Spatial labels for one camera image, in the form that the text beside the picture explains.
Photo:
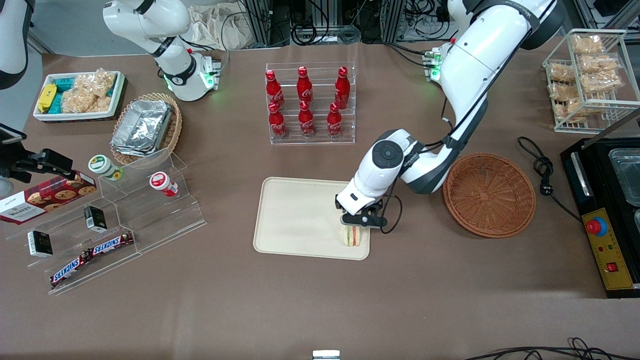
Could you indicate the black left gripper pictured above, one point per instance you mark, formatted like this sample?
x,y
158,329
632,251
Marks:
x,y
337,203

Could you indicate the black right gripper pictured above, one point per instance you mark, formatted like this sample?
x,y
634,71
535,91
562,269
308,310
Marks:
x,y
23,165

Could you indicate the triangular sandwich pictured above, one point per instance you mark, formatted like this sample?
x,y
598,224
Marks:
x,y
352,237

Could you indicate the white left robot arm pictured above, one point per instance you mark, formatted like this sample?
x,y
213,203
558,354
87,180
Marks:
x,y
475,65

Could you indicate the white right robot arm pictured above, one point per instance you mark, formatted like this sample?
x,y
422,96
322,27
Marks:
x,y
172,67

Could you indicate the beige rectangular serving tray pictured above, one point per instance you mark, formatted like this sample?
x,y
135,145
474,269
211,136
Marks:
x,y
300,217

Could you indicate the round brown wicker basket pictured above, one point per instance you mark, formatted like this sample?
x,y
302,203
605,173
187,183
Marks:
x,y
490,197

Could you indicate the oval light wicker basket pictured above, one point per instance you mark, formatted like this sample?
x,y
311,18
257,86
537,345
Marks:
x,y
175,125

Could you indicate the red cookie box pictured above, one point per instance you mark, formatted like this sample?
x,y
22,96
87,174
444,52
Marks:
x,y
45,199

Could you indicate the green lid white jar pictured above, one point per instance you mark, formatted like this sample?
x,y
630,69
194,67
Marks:
x,y
104,166

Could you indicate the teal snack packet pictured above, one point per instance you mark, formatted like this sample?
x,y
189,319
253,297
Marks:
x,y
57,102
65,83

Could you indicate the yellow snack packet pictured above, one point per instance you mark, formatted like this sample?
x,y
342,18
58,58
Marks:
x,y
46,97

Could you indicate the small black box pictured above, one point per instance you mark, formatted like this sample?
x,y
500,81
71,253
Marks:
x,y
40,244
95,219

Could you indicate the bagged rice cracker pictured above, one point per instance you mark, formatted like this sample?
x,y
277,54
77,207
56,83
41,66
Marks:
x,y
599,63
563,91
85,103
561,73
602,81
97,82
567,110
587,45

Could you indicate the clear acrylic bottle rack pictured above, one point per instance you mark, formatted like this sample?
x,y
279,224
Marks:
x,y
320,142

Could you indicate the aluminium foil container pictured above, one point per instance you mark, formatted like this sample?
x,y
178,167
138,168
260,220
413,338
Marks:
x,y
145,122
132,151

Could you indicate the brown snickers bar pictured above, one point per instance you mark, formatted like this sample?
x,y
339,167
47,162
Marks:
x,y
112,243
70,270

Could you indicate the red cola bottle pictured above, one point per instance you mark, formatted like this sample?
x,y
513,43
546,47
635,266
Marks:
x,y
342,90
304,87
277,122
274,90
334,122
306,121

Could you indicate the white rectangular snack bin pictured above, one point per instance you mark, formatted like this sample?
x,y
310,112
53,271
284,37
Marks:
x,y
120,87

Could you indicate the clear acrylic stepped display stand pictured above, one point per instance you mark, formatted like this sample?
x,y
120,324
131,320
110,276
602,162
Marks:
x,y
150,220

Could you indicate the red lid white jar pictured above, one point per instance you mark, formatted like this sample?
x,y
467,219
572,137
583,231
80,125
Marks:
x,y
162,183

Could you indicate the cream cloth bag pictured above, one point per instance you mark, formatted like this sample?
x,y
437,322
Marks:
x,y
215,27

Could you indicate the black machine with yellow panel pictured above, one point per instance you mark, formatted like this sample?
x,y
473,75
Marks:
x,y
607,260

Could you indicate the aluminium frame rack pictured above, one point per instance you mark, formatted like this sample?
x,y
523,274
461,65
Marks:
x,y
262,22

